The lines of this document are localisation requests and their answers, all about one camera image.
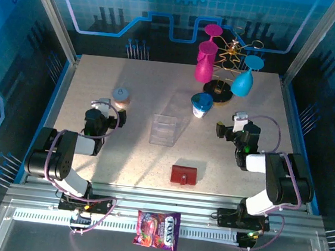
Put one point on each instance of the blue wine glass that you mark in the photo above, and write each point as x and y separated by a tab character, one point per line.
242	85

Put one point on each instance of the small tin can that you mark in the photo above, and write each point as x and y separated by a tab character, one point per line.
121	96

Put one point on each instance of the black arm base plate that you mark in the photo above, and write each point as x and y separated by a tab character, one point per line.
223	218
66	204

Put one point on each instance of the aluminium front rail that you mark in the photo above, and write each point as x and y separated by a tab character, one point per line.
162	200

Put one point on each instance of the black controller board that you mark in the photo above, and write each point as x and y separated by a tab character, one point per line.
245	243
84	222

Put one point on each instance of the pink wine glass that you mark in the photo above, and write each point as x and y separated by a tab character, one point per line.
203	72
213	30

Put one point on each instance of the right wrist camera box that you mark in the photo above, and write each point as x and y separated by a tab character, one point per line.
240	116

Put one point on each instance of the yogurt cup blue lid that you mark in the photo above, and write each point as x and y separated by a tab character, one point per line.
201	100

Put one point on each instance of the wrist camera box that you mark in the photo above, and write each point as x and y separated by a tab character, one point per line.
104	110
240	116

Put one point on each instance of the aluminium side rail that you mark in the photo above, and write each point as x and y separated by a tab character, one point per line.
57	102
294	127

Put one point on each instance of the aluminium frame post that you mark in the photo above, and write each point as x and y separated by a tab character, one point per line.
54	14
313	42

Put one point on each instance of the purple candy bag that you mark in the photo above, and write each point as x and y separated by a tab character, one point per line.
156	229

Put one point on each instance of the red card holder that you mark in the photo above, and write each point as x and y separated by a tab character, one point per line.
189	175

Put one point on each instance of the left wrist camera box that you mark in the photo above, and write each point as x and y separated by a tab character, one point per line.
104	110

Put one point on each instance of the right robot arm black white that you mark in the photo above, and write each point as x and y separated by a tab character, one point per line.
281	179

